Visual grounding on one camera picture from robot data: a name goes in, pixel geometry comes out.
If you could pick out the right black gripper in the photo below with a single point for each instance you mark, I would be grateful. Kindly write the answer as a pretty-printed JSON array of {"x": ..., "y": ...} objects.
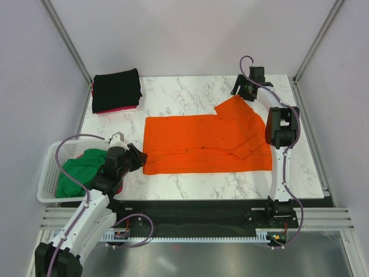
[{"x": 240, "y": 79}]

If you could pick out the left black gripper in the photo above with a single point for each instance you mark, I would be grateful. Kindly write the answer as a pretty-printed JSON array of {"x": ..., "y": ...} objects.
[{"x": 139, "y": 158}]

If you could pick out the orange t-shirt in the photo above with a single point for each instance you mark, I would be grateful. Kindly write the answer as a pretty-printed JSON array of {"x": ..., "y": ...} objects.
[{"x": 230, "y": 141}]

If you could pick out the white plastic basket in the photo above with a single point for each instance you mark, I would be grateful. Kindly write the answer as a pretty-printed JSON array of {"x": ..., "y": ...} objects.
[{"x": 48, "y": 182}]

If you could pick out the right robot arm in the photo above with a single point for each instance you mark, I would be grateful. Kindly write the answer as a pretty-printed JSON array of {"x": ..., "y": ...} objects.
[{"x": 282, "y": 132}]

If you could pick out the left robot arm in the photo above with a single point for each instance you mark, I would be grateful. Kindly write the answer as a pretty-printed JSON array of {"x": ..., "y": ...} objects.
[{"x": 65, "y": 255}]

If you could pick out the green t-shirt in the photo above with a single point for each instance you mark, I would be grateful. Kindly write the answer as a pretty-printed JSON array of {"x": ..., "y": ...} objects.
[{"x": 82, "y": 169}]

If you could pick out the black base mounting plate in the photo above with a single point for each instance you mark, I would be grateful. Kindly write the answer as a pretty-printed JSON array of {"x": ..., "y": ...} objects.
[{"x": 195, "y": 218}]

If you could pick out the black folded t-shirt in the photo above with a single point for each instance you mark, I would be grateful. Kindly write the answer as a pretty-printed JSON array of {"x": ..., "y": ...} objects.
[{"x": 116, "y": 90}]

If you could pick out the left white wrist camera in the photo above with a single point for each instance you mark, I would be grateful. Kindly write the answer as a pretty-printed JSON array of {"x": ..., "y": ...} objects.
[{"x": 117, "y": 140}]

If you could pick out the right aluminium frame post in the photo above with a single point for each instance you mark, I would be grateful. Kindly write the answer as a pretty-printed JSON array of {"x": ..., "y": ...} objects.
[{"x": 322, "y": 32}]

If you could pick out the aluminium frame post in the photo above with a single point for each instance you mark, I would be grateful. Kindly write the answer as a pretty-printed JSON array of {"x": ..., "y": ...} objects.
[
  {"x": 62, "y": 31},
  {"x": 322, "y": 32}
]

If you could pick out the white slotted cable duct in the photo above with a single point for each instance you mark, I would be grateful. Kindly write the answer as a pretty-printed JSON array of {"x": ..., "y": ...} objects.
[{"x": 116, "y": 237}]

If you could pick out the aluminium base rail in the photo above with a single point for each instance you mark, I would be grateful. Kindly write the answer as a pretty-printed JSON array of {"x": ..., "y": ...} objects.
[{"x": 315, "y": 219}]

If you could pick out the left aluminium frame post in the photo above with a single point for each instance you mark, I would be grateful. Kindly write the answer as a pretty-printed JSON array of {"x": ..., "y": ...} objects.
[{"x": 62, "y": 31}]

